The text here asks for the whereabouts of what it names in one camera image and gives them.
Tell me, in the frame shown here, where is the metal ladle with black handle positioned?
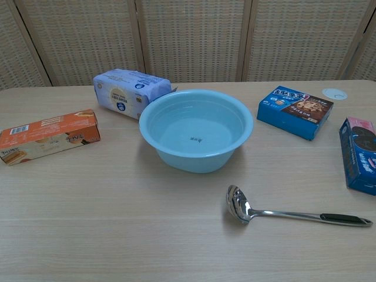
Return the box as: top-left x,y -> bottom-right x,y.
225,184 -> 374,228

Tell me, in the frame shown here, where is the light blue plastic basin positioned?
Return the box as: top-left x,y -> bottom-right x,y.
138,89 -> 254,174

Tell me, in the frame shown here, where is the lavender tissue pack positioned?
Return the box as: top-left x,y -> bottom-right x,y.
93,69 -> 173,120

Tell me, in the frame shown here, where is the woven folding screen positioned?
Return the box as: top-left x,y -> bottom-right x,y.
0,0 -> 376,90

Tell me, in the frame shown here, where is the blue chocolate cookie box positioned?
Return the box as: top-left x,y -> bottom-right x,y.
257,85 -> 335,142

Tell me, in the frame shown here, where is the orange biscuit box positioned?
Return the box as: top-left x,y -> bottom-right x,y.
0,109 -> 101,167

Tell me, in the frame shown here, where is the blue and pink cookie box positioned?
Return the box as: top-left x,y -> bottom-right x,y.
339,116 -> 376,196

